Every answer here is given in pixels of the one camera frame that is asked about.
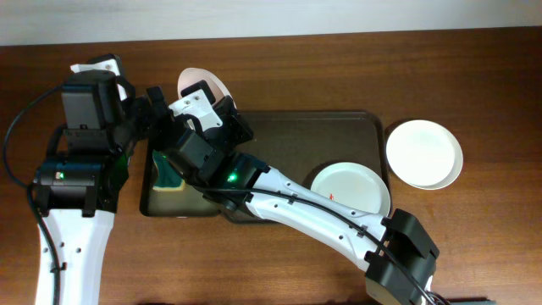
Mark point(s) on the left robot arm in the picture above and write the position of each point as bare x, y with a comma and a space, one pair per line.
76, 189

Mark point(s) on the brown serving tray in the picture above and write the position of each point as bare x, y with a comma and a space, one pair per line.
301, 144

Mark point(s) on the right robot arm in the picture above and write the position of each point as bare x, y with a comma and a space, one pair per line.
197, 136

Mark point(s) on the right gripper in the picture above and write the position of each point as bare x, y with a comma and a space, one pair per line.
229, 116

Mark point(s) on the green yellow sponge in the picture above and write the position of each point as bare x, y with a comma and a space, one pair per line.
168, 179

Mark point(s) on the black water tray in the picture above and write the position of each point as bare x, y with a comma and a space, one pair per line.
181, 202

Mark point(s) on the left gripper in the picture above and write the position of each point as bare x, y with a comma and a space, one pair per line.
157, 100

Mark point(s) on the white plate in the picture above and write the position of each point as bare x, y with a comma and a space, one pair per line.
199, 78
424, 154
355, 186

